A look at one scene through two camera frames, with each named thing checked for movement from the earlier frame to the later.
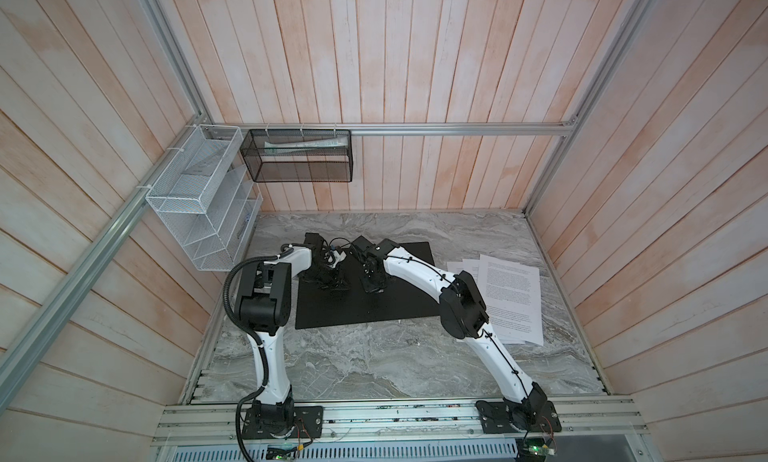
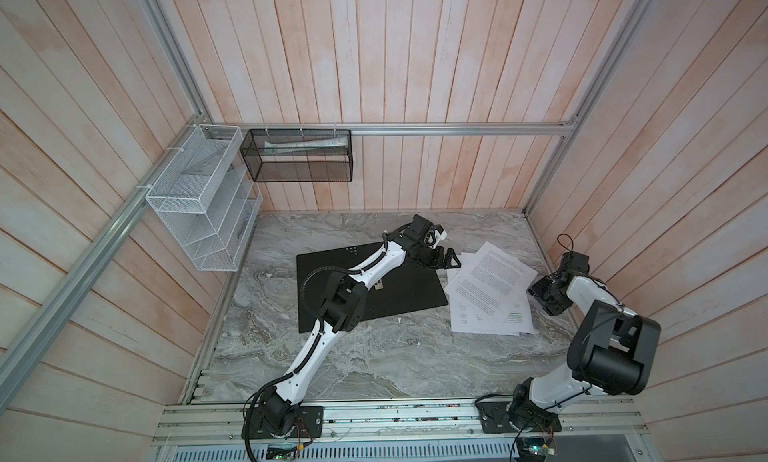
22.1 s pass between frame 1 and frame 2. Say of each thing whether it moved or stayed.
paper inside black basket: stayed
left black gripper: moved
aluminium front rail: stayed
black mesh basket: stayed
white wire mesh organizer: stayed
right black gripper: moved
